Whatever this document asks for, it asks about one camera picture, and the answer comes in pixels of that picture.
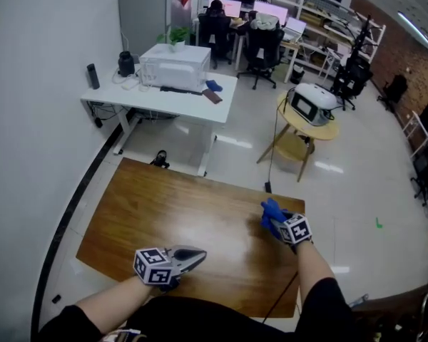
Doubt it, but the black floor device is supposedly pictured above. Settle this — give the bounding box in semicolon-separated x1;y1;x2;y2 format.
149;150;171;169

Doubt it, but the person's left forearm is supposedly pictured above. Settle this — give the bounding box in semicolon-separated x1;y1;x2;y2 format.
74;275;155;321

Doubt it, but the white appliance with screen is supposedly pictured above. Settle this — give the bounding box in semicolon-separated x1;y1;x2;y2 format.
287;82;339;127

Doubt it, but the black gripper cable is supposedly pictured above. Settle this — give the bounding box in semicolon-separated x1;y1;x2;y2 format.
262;271;300;323

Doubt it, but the black power strip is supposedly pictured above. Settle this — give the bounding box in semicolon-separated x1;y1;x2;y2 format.
159;85;203;95

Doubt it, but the brown wallet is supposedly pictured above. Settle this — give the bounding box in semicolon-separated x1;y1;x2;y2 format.
201;88;223;105

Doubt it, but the black jar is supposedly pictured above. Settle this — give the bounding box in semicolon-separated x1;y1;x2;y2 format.
118;50;136;78

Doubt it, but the white desk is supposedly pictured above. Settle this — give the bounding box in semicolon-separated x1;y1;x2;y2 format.
80;63;239;177

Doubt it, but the white microwave oven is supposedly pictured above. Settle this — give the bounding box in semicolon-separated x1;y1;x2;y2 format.
138;43;213;93

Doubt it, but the black waste bin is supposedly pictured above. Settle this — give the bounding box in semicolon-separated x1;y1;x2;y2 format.
290;63;306;86

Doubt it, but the computer monitor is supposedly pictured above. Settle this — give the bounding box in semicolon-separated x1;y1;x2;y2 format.
252;0;289;26
208;0;243;19

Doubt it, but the round wooden side table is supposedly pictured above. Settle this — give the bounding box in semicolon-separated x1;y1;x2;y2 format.
256;90;340;183

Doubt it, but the ceiling light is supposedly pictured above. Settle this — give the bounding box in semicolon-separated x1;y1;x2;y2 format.
397;10;428;46

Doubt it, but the white shelving unit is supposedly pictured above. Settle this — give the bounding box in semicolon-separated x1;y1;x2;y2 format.
202;0;387;85

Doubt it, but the black office chair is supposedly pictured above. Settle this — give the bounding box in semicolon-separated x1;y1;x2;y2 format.
197;6;234;70
236;21;285;91

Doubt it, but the green potted plant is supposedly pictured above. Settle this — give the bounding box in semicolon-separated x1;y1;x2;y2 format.
156;26;193;53

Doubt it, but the person's black clothing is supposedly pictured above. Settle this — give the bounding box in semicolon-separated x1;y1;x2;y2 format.
38;277;355;342

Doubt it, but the brown wooden table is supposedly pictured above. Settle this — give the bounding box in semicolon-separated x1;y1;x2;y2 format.
75;157;306;319

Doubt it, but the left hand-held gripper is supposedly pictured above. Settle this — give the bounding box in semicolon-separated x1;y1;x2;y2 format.
133;244;208;292

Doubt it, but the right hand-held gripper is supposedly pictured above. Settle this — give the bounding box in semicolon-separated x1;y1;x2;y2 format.
271;210;315;247

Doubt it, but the grey cabinet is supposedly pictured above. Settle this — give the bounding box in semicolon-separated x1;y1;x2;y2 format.
118;0;194;65

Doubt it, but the white small rack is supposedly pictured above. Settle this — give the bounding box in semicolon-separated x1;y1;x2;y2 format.
402;110;428;160

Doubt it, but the person's right forearm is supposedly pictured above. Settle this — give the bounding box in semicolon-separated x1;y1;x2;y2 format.
295;241;337;299

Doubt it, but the black equipment stand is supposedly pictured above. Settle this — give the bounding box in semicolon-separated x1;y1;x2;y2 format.
330;14;375;112

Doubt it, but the black bottle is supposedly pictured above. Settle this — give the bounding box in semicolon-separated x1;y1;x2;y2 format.
86;63;101;90

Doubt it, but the open laptop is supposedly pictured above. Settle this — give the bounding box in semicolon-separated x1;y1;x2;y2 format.
282;16;307;43

